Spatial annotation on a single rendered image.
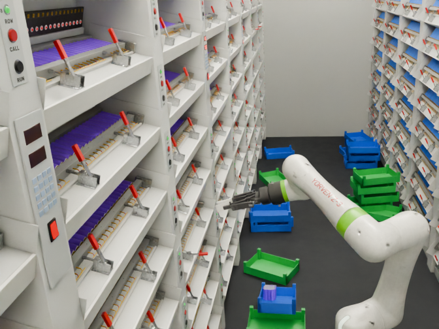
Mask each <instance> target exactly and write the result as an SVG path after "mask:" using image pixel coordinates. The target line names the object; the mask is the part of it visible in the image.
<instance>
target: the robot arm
mask: <svg viewBox="0 0 439 329"><path fill-rule="evenodd" d="M282 172H283V174H284V176H285V178H286V180H281V181H276V182H273V181H272V182H271V183H269V184H268V186H265V187H260V188H259V191H258V192H256V191H255V189H254V190H252V191H248V192H246V193H242V194H239V195H235V196H234V197H233V198H230V199H227V200H222V201H219V202H216V204H217V205H215V209H216V211H217V212H221V211H224V210H230V209H232V210H233V211H235V210H241V209H246V208H254V204H258V203H260V202H261V203H262V205H267V204H271V203H272V204H273V205H278V206H279V207H281V204H282V203H284V202H290V201H294V200H308V199H311V200H312V201H313V202H314V204H315V205H316V206H317V207H318V208H319V209H320V210H321V211H322V212H323V214H324V215H325V216H326V217H327V219H328V220H329V221H330V222H331V224H332V225H333V227H334V228H335V229H336V230H337V231H338V232H339V234H340V235H341V236H342V237H343V239H345V240H346V241H347V243H348V244H349V245H350V246H351V247H352V248H353V249H354V250H355V252H356V253H357V254H358V255H359V256H360V257H361V258H362V259H364V260H366V261H368V262H382V261H385V263H384V266H383V270H382V274H381V276H380V280H379V282H378V285H377V287H376V290H375V292H374V294H373V296H372V297H371V298H369V299H367V300H365V301H364V302H361V303H359V304H354V305H350V306H347V307H343V308H342V309H340V310H339V311H338V313H337V314H336V318H335V329H392V328H394V327H396V326H397V325H399V324H400V322H401V321H402V318H403V316H404V304H405V299H406V293H407V290H408V285H409V282H410V278H411V275H412V272H413V269H414V266H415V263H416V261H417V258H418V256H419V254H420V252H421V250H422V248H423V246H424V244H425V242H426V240H427V238H428V237H429V232H430V228H429V224H428V222H427V220H426V219H425V218H424V217H423V216H422V215H421V214H420V213H417V212H415V211H402V212H400V213H398V214H396V215H395V216H393V217H391V218H389V219H387V220H384V221H382V222H377V221H376V220H375V219H374V218H373V217H371V216H370V215H369V214H367V212H365V211H364V210H363V209H361V208H360V207H358V205H356V204H355V203H353V202H352V201H351V200H349V199H348V198H346V197H345V196H344V195H343V194H341V193H340V192H339V191H337V190H336V189H335V188H334V187H333V186H332V185H331V184H330V183H328V182H327V181H326V180H325V179H324V178H323V177H322V176H321V175H320V174H319V173H318V172H317V171H316V169H315V168H314V167H313V166H312V165H311V164H310V163H309V161H308V160H307V159H306V158H305V157H303V156H302V155H290V156H289V157H287V158H286V159H285V161H284V162H283V165H282Z"/></svg>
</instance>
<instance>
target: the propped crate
mask: <svg viewBox="0 0 439 329"><path fill-rule="evenodd" d="M264 285H265V282H262V284H261V292H260V295H259V297H258V298H257V312H258V313H275V314H290V315H296V283H293V288H292V287H276V299H275V300H274V301H272V300H264V299H263V287H264Z"/></svg>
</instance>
